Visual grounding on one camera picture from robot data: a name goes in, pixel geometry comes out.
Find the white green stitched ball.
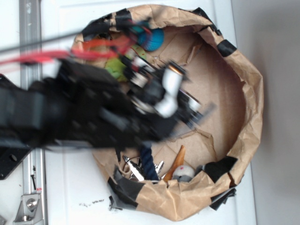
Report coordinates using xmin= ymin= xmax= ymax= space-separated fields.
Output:
xmin=131 ymin=45 xmax=147 ymax=60

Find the black screw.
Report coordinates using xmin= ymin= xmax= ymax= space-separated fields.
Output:
xmin=30 ymin=174 xmax=36 ymax=191

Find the grey white plush mouse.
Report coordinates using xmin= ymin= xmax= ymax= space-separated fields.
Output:
xmin=172 ymin=165 xmax=195 ymax=182

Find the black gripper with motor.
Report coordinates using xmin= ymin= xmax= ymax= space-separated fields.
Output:
xmin=116 ymin=17 xmax=216 ymax=140

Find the red cable bundle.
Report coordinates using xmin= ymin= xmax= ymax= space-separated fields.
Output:
xmin=0 ymin=37 xmax=132 ymax=68

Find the thin black cable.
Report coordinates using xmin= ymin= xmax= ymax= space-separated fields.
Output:
xmin=0 ymin=25 xmax=94 ymax=53

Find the blue rubber ball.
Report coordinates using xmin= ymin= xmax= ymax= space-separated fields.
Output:
xmin=137 ymin=28 xmax=165 ymax=52

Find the brown paper bag bin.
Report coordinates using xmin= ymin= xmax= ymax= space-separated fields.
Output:
xmin=72 ymin=4 xmax=264 ymax=222

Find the green plush frog toy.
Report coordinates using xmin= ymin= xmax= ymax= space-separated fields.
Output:
xmin=105 ymin=58 xmax=127 ymax=82

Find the silver metal keys bunch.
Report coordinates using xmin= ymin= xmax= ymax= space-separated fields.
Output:
xmin=123 ymin=155 xmax=165 ymax=181

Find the navy blue rope loop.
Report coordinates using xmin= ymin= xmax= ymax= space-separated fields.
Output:
xmin=140 ymin=144 xmax=159 ymax=181

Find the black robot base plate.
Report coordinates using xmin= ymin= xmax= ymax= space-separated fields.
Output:
xmin=0 ymin=74 xmax=31 ymax=180

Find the metal corner bracket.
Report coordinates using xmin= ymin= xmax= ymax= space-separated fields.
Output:
xmin=13 ymin=194 xmax=44 ymax=225

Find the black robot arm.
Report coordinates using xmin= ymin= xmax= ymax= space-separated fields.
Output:
xmin=0 ymin=19 xmax=215 ymax=150

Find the aluminium extrusion rail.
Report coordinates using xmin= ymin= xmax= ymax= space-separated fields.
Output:
xmin=19 ymin=0 xmax=48 ymax=225

